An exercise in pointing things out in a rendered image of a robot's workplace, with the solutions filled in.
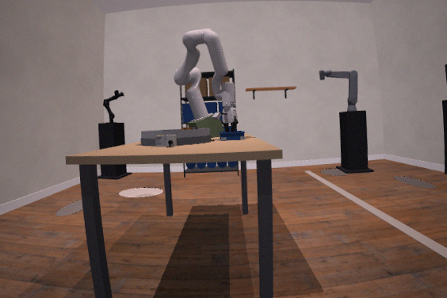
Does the blue shallow tray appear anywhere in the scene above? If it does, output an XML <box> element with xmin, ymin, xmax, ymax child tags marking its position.
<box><xmin>220</xmin><ymin>131</ymin><xmax>245</xmax><ymax>141</ymax></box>

